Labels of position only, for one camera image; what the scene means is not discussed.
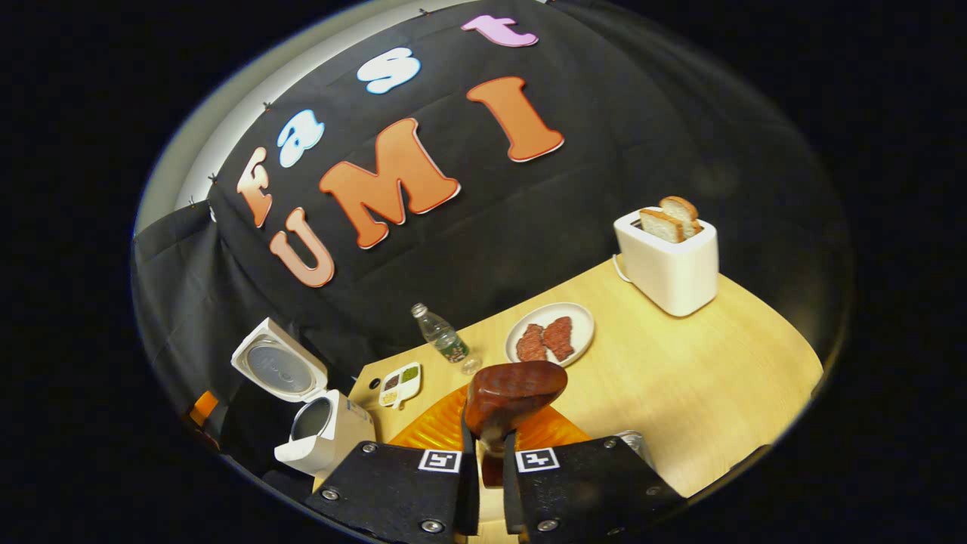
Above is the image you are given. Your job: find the white round plate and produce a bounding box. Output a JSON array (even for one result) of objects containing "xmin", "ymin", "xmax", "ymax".
[{"xmin": 505, "ymin": 302, "xmax": 595, "ymax": 368}]

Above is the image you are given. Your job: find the white rice cooker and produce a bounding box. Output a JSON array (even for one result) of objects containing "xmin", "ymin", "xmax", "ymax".
[{"xmin": 230, "ymin": 317, "xmax": 376, "ymax": 478}]

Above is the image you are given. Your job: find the white sectioned grain dish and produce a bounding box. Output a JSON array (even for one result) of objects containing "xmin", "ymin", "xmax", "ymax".
[{"xmin": 378, "ymin": 363, "xmax": 422, "ymax": 410}]

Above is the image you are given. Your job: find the white toaster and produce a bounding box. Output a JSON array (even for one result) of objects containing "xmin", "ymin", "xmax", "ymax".
[{"xmin": 613, "ymin": 208, "xmax": 718, "ymax": 317}]

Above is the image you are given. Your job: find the clear plastic water bottle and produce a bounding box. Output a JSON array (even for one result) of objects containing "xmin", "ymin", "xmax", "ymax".
[{"xmin": 412, "ymin": 302, "xmax": 482, "ymax": 376}]

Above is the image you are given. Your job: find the brown wooden spoon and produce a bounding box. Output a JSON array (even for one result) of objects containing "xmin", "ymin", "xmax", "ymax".
[{"xmin": 463, "ymin": 361, "xmax": 569, "ymax": 488}]

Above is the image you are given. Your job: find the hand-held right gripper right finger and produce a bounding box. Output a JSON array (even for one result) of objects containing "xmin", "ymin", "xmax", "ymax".
[{"xmin": 501, "ymin": 406, "xmax": 688, "ymax": 542}]

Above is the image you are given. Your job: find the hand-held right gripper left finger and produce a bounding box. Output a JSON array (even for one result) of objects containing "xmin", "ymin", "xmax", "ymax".
[{"xmin": 304, "ymin": 384, "xmax": 482, "ymax": 544}]

